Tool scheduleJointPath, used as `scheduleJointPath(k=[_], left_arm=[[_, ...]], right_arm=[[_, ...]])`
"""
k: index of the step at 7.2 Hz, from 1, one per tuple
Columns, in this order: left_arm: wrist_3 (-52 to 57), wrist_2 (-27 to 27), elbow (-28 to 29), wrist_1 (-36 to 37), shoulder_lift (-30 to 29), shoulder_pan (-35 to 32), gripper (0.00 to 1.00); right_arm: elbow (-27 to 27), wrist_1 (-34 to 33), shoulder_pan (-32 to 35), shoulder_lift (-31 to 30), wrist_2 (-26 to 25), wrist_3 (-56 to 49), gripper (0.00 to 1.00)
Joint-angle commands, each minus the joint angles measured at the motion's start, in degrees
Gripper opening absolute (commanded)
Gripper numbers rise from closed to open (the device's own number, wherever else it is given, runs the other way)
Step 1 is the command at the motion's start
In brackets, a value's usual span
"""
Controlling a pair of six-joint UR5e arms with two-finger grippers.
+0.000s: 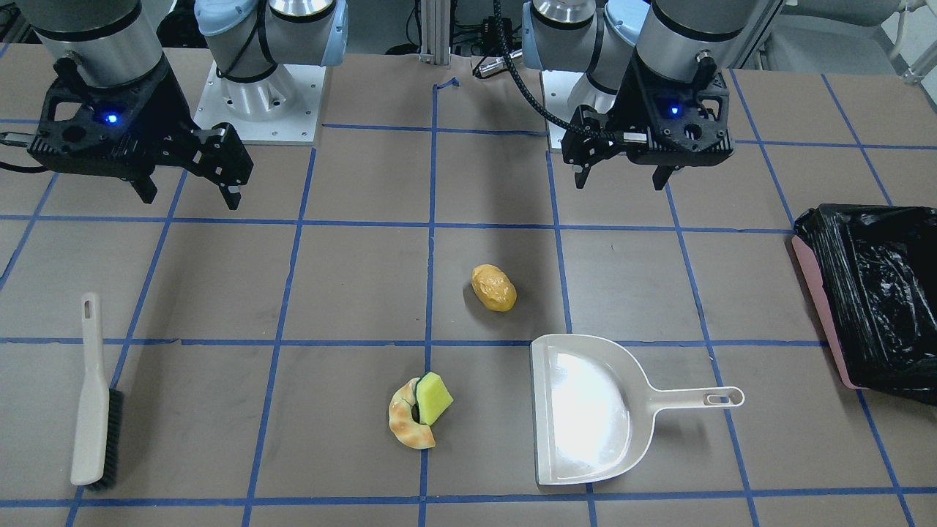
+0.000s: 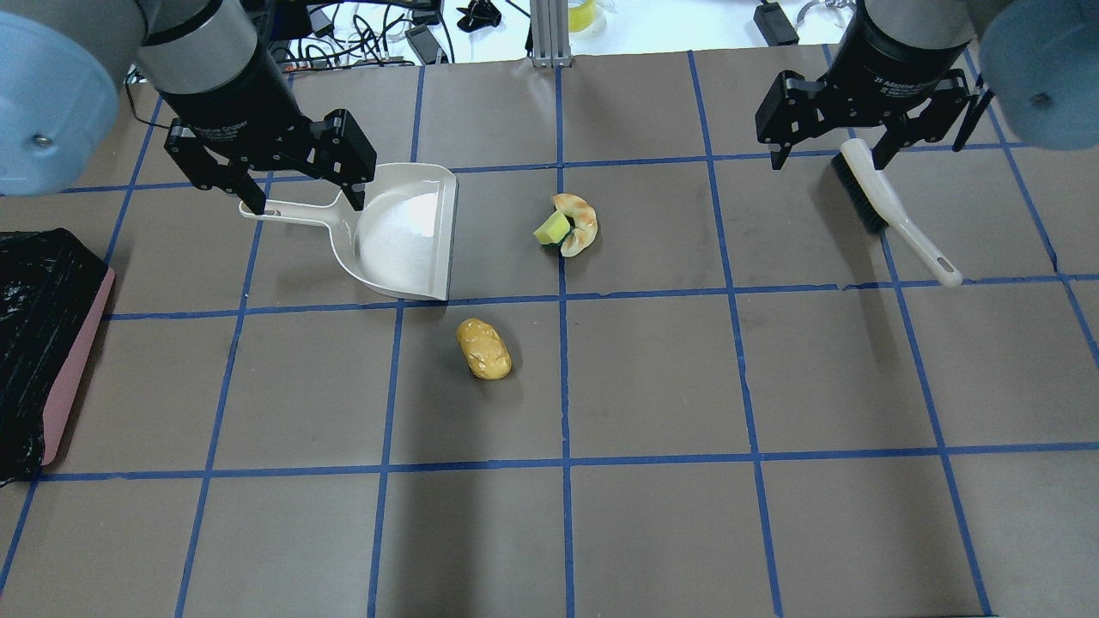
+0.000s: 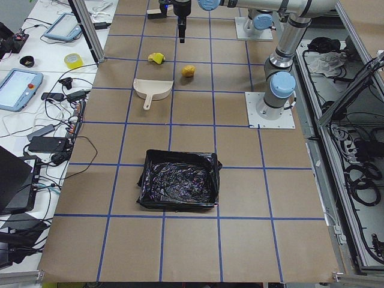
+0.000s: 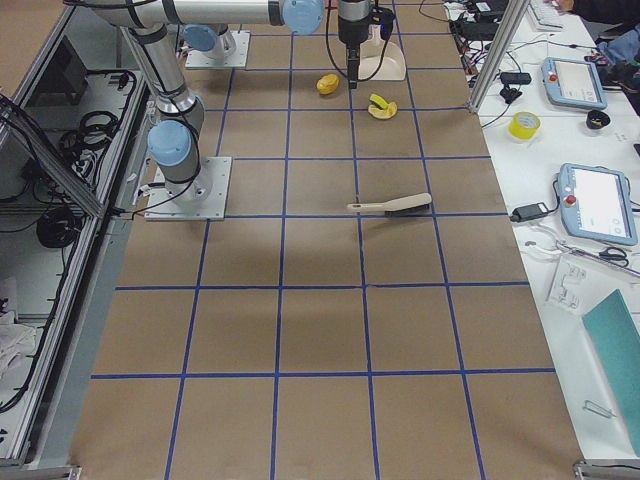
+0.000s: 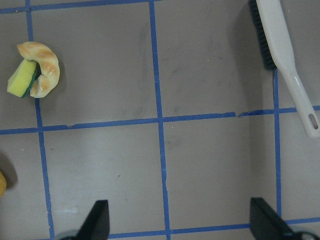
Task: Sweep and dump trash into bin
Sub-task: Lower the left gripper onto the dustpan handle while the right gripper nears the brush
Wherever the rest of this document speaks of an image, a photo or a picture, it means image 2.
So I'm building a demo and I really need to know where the toy croissant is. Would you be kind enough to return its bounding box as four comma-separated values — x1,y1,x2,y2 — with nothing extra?
552,192,599,258

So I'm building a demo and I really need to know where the pink bin with black bag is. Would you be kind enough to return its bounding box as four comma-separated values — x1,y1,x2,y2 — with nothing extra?
1,228,115,485

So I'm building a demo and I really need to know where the white hand brush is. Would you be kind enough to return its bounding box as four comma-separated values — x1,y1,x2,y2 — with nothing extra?
829,137,964,288

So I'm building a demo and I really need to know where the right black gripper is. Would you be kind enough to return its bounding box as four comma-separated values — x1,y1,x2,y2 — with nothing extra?
755,22,973,172

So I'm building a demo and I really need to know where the black power adapter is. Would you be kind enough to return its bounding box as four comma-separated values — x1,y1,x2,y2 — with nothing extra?
752,1,800,47

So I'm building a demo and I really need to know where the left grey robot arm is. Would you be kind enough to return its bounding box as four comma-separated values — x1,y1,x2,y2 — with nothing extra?
1,1,377,216

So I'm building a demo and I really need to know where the yellow green sponge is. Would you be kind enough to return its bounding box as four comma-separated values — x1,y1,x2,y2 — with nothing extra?
532,211,573,246

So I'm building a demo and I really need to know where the aluminium frame post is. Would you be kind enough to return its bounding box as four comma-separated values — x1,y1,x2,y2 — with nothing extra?
530,0,574,68

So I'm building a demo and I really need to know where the beige plastic dustpan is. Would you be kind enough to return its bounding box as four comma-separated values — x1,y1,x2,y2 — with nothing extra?
237,163,458,301

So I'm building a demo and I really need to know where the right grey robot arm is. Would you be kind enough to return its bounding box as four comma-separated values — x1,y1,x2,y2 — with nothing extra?
755,1,1098,169

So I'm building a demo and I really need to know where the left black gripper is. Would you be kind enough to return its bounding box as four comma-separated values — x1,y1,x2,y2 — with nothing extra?
162,65,377,216

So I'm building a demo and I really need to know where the yellow tape roll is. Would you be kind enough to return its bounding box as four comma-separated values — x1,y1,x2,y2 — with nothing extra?
567,0,598,33

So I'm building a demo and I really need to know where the yellow toy potato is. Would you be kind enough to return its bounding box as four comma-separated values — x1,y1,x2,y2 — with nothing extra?
456,318,512,380

